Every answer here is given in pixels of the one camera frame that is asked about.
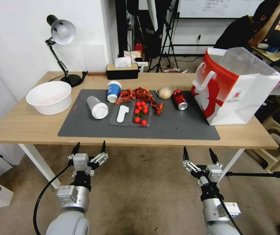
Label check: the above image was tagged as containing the dark grey table mat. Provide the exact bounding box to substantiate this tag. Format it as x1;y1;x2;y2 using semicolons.
57;89;221;141

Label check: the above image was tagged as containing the person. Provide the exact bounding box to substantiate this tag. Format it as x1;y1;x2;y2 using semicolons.
213;0;280;50

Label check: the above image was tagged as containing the wooden table with white legs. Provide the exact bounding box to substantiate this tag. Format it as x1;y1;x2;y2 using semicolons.
0;71;279;189

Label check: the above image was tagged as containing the white plastic bowl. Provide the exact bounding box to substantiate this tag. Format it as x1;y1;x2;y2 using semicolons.
25;81;72;116

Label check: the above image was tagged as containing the blue and white paper cup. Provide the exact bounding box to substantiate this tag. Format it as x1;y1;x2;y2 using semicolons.
106;80;123;103

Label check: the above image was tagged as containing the black tripod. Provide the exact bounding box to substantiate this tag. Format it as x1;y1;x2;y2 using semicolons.
147;0;180;73

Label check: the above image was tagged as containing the red crayfish shell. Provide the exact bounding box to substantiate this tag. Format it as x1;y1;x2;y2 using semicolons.
115;89;137;106
135;86;156;103
149;100;164;116

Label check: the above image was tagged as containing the clear plastic cup white lid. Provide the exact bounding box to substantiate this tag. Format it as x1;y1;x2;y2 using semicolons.
86;96;109;120

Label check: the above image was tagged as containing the black tripod leg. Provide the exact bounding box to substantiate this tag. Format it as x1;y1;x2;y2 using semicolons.
225;171;280;196

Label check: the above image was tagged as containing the pale bun in clear bag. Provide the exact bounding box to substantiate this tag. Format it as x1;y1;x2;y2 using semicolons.
155;85;177;100

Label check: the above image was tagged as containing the white tissue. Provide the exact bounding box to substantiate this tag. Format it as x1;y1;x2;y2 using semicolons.
114;57;132;69

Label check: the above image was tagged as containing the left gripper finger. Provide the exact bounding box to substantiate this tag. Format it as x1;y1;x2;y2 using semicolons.
67;142;81;162
90;140;109;170

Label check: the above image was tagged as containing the black tissue box wooden lid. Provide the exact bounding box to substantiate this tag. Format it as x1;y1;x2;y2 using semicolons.
105;63;139;81

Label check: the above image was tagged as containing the white studio light panel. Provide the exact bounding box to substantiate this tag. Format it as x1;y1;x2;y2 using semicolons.
145;0;159;32

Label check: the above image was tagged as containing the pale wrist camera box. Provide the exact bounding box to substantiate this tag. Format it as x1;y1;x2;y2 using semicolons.
205;164;223;182
72;153;90;173

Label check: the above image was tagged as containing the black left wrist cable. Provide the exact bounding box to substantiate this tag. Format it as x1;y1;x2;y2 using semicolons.
33;160;76;235

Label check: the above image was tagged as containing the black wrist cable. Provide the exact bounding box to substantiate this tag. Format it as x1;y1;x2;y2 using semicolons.
33;160;76;235
210;182;244;235

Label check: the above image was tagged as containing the crushed red soda can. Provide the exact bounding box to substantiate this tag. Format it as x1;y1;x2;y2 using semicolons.
173;89;188;111

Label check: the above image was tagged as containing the whiteboard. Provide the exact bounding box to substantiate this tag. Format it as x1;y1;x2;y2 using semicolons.
179;0;267;19

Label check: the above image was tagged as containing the wooden desk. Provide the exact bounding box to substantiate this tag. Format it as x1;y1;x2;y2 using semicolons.
249;45;280;76

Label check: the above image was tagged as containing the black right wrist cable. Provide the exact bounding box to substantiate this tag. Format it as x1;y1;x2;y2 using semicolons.
210;182;244;235

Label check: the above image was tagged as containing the red and white delivery bag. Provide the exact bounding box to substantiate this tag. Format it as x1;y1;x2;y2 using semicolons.
190;47;280;126

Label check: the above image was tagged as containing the cardboard box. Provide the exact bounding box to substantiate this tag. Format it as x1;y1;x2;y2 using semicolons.
123;50;142;62

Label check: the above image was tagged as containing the clear disposable takeout box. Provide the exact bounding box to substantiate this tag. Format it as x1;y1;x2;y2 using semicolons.
109;99;153;128

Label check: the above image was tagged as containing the black desk lamp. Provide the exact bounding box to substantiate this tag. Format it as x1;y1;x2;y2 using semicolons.
44;14;82;88

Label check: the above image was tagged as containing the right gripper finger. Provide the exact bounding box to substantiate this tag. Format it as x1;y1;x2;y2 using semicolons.
209;148;224;169
181;146;201;173

